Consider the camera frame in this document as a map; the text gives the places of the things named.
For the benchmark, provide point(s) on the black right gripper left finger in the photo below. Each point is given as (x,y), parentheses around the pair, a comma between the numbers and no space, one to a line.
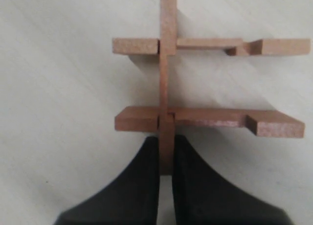
(130,199)

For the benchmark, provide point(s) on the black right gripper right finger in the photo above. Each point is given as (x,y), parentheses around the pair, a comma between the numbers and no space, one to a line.
(203,197)

